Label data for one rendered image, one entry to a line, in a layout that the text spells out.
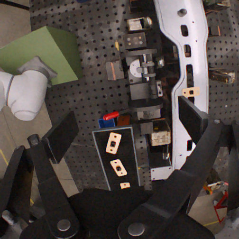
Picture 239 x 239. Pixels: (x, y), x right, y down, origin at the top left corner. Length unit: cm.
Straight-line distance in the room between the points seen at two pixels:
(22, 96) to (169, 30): 67
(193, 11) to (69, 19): 70
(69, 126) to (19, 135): 238
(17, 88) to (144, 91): 53
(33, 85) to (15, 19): 166
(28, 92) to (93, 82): 44
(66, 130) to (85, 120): 89
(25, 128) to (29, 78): 168
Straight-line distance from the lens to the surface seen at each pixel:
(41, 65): 80
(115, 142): 54
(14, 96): 72
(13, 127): 257
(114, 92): 96
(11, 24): 232
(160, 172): 72
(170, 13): 67
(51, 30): 70
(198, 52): 69
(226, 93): 117
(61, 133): 16
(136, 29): 56
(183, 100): 17
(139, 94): 48
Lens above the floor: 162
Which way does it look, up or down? 66 degrees down
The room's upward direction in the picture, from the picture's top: 169 degrees counter-clockwise
